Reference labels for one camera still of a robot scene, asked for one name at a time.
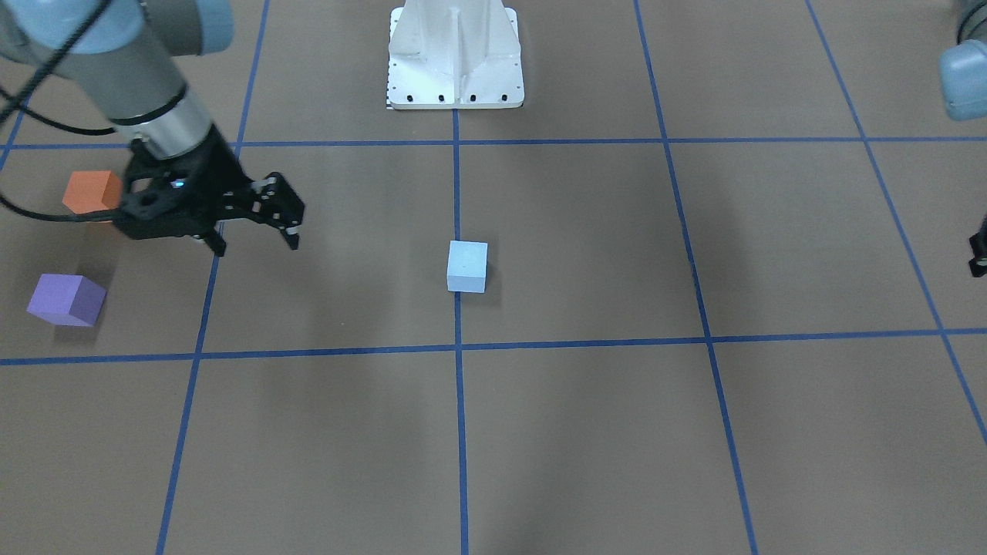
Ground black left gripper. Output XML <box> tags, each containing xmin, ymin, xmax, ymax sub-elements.
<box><xmin>968</xmin><ymin>217</ymin><xmax>987</xmax><ymax>278</ymax></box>

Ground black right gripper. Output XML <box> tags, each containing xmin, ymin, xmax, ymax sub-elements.
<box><xmin>113</xmin><ymin>126</ymin><xmax>305</xmax><ymax>257</ymax></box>

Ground light blue foam block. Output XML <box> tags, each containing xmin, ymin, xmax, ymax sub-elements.
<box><xmin>446</xmin><ymin>240</ymin><xmax>489</xmax><ymax>294</ymax></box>

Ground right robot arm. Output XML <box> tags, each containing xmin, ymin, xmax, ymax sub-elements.
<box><xmin>2</xmin><ymin>1</ymin><xmax>305</xmax><ymax>257</ymax></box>

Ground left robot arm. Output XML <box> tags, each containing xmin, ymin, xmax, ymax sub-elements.
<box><xmin>938</xmin><ymin>1</ymin><xmax>986</xmax><ymax>122</ymax></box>

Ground orange foam block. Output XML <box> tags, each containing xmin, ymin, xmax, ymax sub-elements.
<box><xmin>61</xmin><ymin>171</ymin><xmax>123</xmax><ymax>215</ymax></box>

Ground purple foam block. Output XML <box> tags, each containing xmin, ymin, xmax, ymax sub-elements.
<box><xmin>27</xmin><ymin>274</ymin><xmax>108</xmax><ymax>328</ymax></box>

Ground white pedestal base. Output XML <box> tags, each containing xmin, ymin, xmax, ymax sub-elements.
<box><xmin>386</xmin><ymin>1</ymin><xmax>525</xmax><ymax>110</ymax></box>

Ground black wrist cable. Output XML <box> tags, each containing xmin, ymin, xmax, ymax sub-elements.
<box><xmin>0</xmin><ymin>0</ymin><xmax>116</xmax><ymax>223</ymax></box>

